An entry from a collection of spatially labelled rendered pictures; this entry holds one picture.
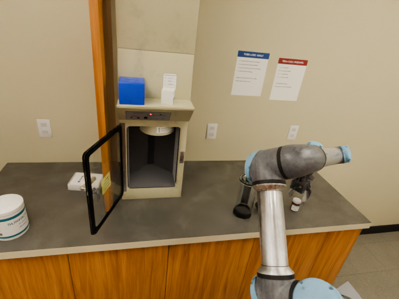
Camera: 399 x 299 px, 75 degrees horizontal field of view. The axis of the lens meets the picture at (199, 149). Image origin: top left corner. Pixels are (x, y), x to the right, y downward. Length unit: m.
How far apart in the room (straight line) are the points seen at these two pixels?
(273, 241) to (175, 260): 0.66
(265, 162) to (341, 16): 1.30
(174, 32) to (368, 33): 1.39
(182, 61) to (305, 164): 0.66
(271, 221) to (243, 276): 0.83
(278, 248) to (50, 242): 0.93
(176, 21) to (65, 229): 1.03
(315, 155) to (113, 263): 1.02
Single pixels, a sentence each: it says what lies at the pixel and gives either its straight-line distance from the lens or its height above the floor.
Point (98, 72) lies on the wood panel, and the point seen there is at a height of 1.63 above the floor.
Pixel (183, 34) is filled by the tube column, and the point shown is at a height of 1.78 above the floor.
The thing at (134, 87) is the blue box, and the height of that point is 1.58.
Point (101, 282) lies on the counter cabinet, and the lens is 1.51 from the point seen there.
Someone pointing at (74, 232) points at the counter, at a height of 0.94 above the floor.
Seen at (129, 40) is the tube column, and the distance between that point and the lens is 1.16.
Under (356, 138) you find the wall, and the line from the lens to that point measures 2.46.
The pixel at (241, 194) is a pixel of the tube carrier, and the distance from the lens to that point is 1.35.
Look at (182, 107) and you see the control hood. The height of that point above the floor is 1.51.
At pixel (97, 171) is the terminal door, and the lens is 1.11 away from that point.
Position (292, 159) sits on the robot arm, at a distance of 0.87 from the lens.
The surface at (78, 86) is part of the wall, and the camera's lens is 1.68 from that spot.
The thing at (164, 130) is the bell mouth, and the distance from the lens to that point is 1.30.
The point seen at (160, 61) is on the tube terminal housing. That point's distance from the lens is 1.17.
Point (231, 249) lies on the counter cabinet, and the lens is 1.47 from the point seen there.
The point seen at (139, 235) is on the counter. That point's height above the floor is 0.94.
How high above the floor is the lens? 1.87
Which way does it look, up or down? 27 degrees down
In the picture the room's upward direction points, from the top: 7 degrees clockwise
